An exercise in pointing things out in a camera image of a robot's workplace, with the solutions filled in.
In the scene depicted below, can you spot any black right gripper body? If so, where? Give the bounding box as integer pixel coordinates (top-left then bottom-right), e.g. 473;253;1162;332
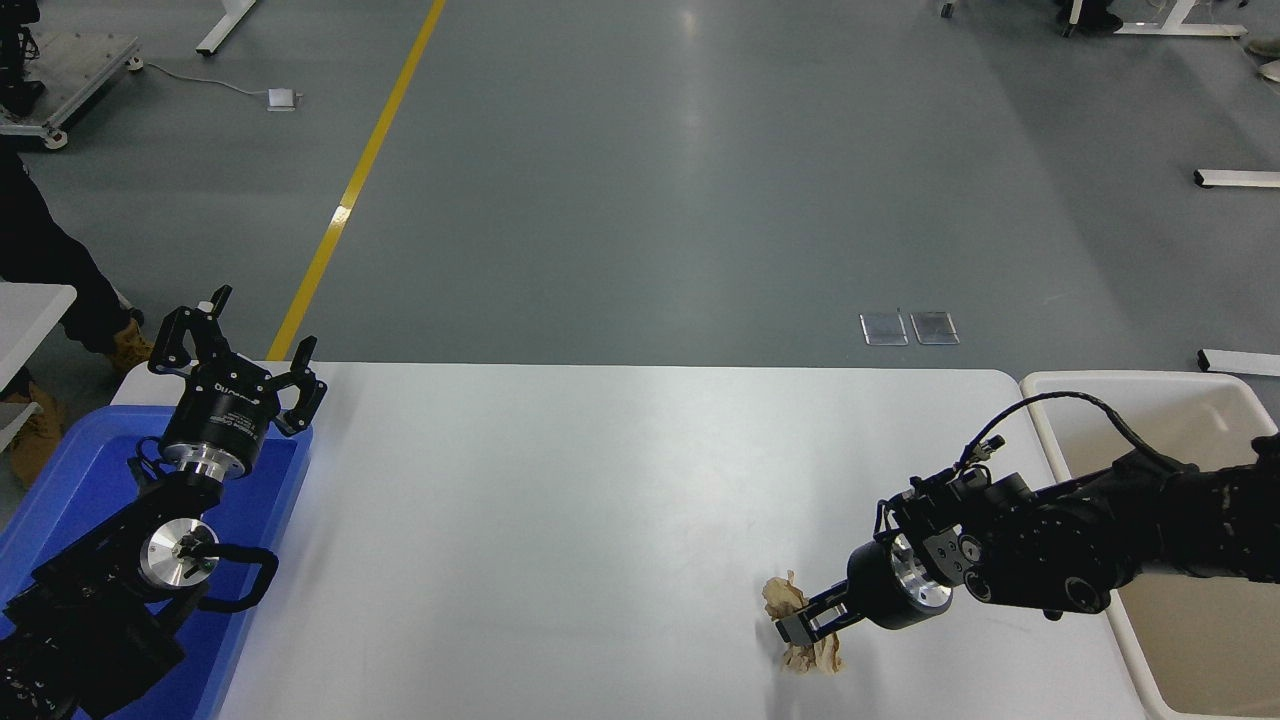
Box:
847;540;952;631

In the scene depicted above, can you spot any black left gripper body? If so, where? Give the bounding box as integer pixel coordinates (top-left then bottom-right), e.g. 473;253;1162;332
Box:
160;360;282;464

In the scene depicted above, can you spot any tan paper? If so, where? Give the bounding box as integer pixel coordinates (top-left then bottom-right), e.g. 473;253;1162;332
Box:
762;570;844;676

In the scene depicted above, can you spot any white side table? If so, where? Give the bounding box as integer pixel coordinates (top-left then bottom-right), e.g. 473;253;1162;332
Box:
0;283;78;453

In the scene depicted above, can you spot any blue plastic tray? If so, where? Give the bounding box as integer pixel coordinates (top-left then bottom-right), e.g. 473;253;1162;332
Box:
0;405;314;720

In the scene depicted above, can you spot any grey wheeled platform cart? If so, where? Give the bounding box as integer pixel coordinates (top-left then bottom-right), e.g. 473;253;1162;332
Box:
0;30;146;151

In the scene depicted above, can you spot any white desk leg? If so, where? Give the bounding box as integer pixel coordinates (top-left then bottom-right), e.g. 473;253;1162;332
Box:
196;0;259;57

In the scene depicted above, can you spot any black machine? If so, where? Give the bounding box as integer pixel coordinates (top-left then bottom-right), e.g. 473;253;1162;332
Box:
0;0;46;116

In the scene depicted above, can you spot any large pale bin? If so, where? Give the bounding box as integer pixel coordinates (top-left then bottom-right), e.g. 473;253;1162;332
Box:
1020;370;1280;720

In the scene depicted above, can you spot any white-framed wheeled chair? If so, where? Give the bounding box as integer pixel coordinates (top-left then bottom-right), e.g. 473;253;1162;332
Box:
940;0;1083;39

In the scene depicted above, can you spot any seated person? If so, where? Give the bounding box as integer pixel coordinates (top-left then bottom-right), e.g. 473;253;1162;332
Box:
1055;0;1126;37

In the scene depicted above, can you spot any white floor cable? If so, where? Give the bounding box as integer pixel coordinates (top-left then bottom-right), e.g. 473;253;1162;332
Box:
140;62;269;99

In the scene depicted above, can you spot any white desk frame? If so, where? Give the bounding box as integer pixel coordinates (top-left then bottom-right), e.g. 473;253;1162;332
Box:
1115;0;1248;38

